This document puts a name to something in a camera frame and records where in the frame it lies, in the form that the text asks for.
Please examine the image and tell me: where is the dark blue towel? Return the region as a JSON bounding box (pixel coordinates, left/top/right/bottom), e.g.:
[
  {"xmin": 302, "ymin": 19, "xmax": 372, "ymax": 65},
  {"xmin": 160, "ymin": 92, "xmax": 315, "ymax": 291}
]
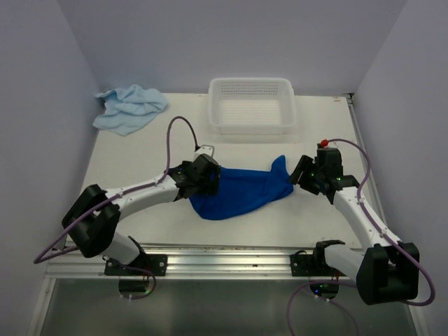
[{"xmin": 190, "ymin": 155, "xmax": 294, "ymax": 221}]

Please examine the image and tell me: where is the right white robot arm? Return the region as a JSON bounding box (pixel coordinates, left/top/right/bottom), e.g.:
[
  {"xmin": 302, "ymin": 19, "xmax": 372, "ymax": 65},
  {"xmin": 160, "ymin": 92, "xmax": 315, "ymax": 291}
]
[{"xmin": 289, "ymin": 146, "xmax": 419, "ymax": 305}]

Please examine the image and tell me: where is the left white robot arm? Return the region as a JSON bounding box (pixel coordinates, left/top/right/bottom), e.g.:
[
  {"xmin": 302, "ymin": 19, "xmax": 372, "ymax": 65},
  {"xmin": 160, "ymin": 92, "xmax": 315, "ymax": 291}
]
[{"xmin": 62, "ymin": 154, "xmax": 221, "ymax": 277}]

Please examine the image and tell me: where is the white perforated plastic basket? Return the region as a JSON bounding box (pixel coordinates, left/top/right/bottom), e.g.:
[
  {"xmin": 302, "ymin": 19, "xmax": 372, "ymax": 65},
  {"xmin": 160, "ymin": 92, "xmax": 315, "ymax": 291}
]
[{"xmin": 207, "ymin": 77, "xmax": 298, "ymax": 136}]

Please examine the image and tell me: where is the light blue towel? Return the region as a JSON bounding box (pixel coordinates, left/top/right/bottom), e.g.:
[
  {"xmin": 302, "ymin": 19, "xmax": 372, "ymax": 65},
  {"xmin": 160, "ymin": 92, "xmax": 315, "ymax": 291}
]
[{"xmin": 92, "ymin": 85, "xmax": 169, "ymax": 137}]

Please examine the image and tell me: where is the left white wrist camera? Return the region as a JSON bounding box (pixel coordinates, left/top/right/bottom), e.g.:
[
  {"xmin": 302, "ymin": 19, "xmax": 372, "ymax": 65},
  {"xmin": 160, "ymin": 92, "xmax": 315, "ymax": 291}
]
[{"xmin": 193, "ymin": 144, "xmax": 215, "ymax": 160}]

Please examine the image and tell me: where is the purple cable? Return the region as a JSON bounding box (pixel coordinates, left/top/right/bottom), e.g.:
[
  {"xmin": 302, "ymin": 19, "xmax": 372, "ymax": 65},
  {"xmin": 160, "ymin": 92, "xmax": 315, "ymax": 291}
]
[
  {"xmin": 286, "ymin": 279, "xmax": 361, "ymax": 336},
  {"xmin": 33, "ymin": 115, "xmax": 201, "ymax": 264},
  {"xmin": 328, "ymin": 138, "xmax": 436, "ymax": 307},
  {"xmin": 118, "ymin": 264, "xmax": 158, "ymax": 300}
]

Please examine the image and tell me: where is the aluminium mounting rail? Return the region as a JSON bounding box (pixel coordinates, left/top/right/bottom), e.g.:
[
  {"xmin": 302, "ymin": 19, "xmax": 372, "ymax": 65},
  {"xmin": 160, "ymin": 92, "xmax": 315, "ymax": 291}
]
[{"xmin": 44, "ymin": 244, "xmax": 312, "ymax": 281}]

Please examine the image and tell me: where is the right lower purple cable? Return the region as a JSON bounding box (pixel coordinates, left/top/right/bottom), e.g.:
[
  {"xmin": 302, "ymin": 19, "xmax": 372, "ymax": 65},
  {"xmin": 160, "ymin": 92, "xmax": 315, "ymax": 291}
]
[{"xmin": 286, "ymin": 279, "xmax": 361, "ymax": 336}]

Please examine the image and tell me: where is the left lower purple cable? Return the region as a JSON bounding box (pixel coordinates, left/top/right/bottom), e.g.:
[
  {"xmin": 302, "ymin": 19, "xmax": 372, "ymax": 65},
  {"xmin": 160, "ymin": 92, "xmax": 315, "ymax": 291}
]
[{"xmin": 118, "ymin": 264, "xmax": 158, "ymax": 300}]

